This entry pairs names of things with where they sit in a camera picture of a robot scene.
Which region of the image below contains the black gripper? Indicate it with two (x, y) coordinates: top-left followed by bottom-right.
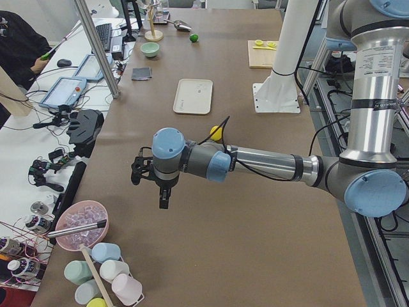
(155, 177), (179, 209)

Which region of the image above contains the yellow lemon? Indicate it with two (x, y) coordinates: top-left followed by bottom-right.
(210, 126), (223, 141)

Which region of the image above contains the green lime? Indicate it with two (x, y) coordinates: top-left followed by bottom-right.
(189, 34), (199, 43)

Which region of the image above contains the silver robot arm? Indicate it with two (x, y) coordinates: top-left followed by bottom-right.
(147, 1), (408, 217)

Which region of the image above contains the cream rectangular tray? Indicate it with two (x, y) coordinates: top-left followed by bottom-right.
(173, 79), (213, 115)

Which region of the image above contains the pink bowl with ice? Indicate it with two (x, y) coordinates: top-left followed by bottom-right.
(55, 200), (109, 251)

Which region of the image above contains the blue plastic cup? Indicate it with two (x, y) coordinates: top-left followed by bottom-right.
(91, 242), (121, 264)

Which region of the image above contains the white plastic cup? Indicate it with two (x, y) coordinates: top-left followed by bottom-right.
(100, 260), (130, 283)

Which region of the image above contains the black flat bar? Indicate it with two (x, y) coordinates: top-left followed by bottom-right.
(50, 162), (87, 231)

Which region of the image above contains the wooden cup rack stick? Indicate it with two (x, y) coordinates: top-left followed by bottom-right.
(80, 244), (114, 307)

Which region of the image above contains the pink plastic cup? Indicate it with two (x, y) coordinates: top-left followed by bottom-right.
(111, 273), (144, 306)

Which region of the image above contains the green plastic cup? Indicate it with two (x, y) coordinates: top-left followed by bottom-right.
(64, 260), (93, 285)

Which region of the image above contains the grey folded cloth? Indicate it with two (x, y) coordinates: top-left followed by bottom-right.
(131, 67), (152, 81)

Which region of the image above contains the grey plastic cup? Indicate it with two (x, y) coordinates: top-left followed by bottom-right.
(74, 279), (102, 305)

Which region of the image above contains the yellow plastic cup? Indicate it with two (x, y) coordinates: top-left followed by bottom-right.
(86, 297), (107, 307)

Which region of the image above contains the near blue teach pendant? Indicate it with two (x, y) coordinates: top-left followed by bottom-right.
(39, 77), (87, 109)

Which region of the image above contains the blue teach pendant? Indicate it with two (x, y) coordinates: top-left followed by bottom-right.
(72, 54), (104, 83)
(39, 77), (87, 109)

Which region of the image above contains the mint green bowl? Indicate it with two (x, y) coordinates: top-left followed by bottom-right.
(140, 42), (160, 58)

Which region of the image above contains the far blue teach pendant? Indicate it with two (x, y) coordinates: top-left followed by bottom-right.
(72, 54), (104, 83)

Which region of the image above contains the wooden mug tree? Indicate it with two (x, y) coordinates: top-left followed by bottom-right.
(139, 1), (164, 42)

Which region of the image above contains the black computer mouse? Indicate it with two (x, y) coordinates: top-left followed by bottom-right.
(57, 59), (72, 68)

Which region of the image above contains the metal scoop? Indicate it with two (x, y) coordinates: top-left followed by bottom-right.
(165, 19), (192, 32)

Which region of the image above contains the bamboo cutting board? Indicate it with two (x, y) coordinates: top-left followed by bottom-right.
(247, 40), (278, 69)

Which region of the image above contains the yellow plastic knife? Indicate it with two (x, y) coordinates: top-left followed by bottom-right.
(252, 46), (277, 51)

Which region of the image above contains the black keyboard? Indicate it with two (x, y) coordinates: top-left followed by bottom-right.
(95, 23), (112, 52)

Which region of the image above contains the person in black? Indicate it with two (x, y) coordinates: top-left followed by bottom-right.
(1, 10), (51, 90)

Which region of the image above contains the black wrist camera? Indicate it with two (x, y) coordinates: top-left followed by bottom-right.
(131, 146), (156, 185)

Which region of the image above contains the metal pestle handle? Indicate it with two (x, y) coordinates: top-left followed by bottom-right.
(47, 219), (107, 239)

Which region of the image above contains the aluminium frame post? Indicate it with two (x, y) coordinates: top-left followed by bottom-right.
(73, 0), (120, 99)

